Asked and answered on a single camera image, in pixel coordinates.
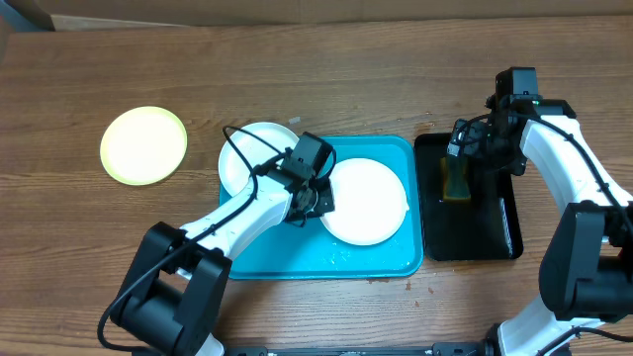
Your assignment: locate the yellow green rimmed plate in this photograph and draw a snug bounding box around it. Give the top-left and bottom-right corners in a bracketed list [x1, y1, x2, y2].
[100, 106, 188, 186]

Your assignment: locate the black plastic tray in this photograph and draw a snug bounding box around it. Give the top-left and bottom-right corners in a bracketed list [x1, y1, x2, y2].
[413, 133, 524, 261]

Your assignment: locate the white plate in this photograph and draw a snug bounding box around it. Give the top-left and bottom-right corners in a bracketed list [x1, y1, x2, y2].
[218, 122, 299, 196]
[320, 158, 409, 246]

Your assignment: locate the teal plastic tray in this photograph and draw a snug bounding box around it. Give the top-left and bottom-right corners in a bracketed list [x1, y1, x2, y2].
[229, 135, 423, 280]

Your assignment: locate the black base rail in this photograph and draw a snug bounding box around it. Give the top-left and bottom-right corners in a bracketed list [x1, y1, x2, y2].
[217, 340, 575, 356]

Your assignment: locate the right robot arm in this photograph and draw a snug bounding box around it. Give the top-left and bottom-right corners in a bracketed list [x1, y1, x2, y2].
[441, 66, 632, 355]

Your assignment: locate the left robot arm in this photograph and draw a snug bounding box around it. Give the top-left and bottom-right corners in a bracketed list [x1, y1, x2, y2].
[97, 133, 336, 355]

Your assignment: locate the green yellow scrub sponge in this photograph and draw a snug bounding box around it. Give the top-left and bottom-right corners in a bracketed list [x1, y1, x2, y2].
[440, 155, 471, 203]

